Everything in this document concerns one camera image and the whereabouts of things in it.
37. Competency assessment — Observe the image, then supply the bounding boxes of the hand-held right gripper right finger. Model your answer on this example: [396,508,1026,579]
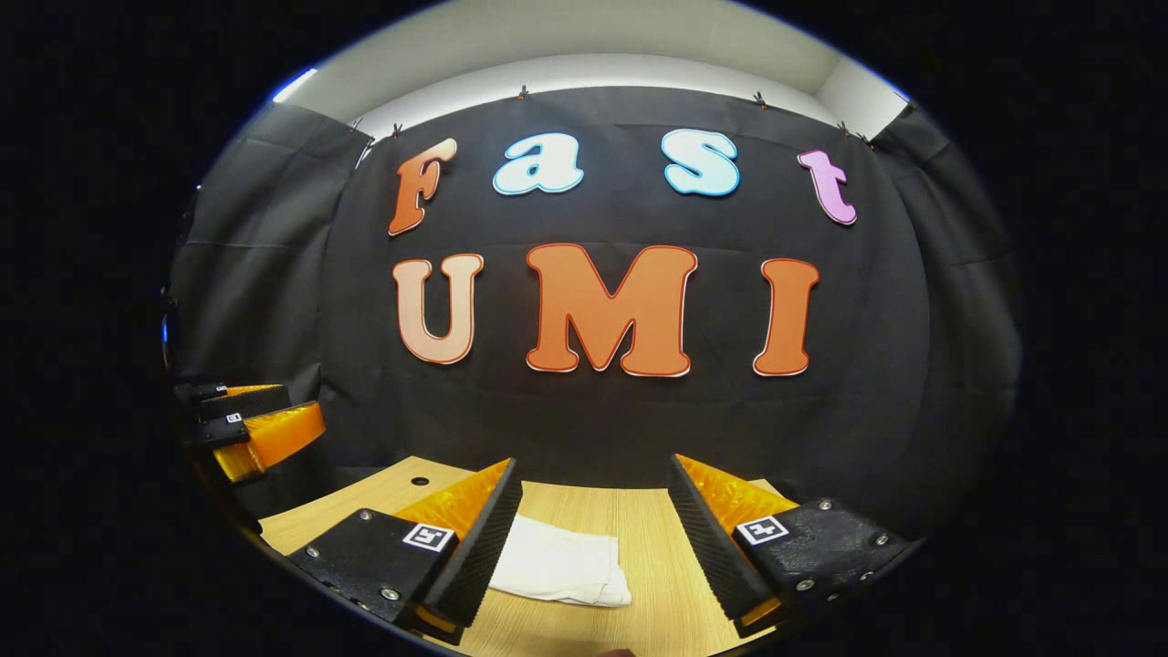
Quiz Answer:
[669,454,918,640]

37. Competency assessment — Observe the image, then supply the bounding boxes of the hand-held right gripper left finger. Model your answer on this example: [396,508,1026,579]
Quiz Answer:
[287,456,525,644]

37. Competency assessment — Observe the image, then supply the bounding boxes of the white jeans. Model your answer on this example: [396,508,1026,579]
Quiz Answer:
[488,514,633,609]

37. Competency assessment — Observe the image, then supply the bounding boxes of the black backdrop cloth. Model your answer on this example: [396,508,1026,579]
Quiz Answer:
[169,84,1023,539]

